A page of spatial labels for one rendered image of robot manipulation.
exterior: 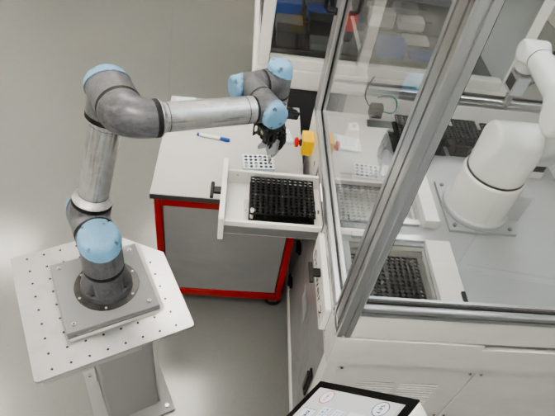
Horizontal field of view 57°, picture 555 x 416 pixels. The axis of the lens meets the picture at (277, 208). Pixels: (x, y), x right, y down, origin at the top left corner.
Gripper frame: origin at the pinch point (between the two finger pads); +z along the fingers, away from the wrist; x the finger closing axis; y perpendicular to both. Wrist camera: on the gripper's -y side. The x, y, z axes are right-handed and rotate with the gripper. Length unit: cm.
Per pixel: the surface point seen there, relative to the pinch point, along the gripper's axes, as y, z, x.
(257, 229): 19.7, 13.2, 14.5
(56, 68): -34, 99, -232
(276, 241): -5.3, 47.9, 5.0
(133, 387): 67, 76, 6
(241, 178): 6.7, 13.7, -6.8
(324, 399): 53, -1, 69
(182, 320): 55, 24, 20
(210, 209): 14.4, 30.9, -14.3
